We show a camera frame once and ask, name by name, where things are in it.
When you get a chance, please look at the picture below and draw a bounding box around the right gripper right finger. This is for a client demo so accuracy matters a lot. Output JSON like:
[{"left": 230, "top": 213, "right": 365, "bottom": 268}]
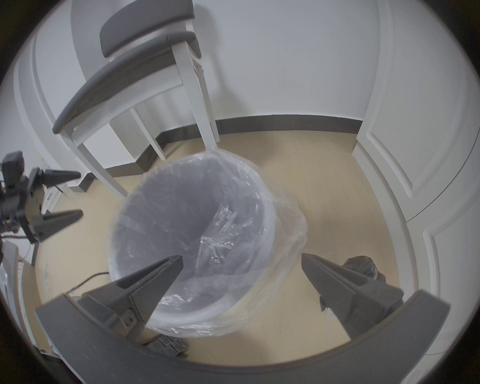
[{"left": 301, "top": 252, "right": 405, "bottom": 342}]

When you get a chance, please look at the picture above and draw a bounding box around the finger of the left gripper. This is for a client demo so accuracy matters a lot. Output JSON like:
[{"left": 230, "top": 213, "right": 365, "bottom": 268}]
[
  {"left": 35, "top": 209, "right": 84, "bottom": 243},
  {"left": 42, "top": 169, "right": 82, "bottom": 186}
]

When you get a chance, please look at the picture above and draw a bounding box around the white trash bin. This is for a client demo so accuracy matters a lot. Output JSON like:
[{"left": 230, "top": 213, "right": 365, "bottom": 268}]
[{"left": 109, "top": 152, "right": 280, "bottom": 331}]

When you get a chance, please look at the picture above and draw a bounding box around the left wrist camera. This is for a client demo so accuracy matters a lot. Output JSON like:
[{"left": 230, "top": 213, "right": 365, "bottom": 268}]
[{"left": 1, "top": 151, "right": 26, "bottom": 186}]

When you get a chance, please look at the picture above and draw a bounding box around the clear plastic bag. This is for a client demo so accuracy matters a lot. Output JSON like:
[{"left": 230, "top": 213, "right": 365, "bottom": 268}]
[{"left": 109, "top": 148, "right": 309, "bottom": 338}]

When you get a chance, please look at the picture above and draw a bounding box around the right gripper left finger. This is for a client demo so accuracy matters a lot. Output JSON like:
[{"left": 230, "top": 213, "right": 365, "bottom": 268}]
[{"left": 80, "top": 255, "right": 185, "bottom": 344}]

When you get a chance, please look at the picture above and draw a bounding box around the black plastic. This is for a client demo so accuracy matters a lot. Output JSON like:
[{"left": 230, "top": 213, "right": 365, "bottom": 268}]
[{"left": 341, "top": 256, "right": 387, "bottom": 284}]

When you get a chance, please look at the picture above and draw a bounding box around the black cable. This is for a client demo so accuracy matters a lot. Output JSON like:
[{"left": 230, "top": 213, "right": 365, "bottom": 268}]
[{"left": 69, "top": 271, "right": 111, "bottom": 299}]

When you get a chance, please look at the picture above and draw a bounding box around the white wardrobe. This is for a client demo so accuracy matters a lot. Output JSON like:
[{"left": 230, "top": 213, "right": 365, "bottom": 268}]
[{"left": 352, "top": 0, "right": 480, "bottom": 357}]

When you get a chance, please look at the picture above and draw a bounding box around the grey padded white chair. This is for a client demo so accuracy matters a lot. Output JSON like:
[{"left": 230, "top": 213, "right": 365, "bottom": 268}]
[{"left": 52, "top": 0, "right": 222, "bottom": 199}]

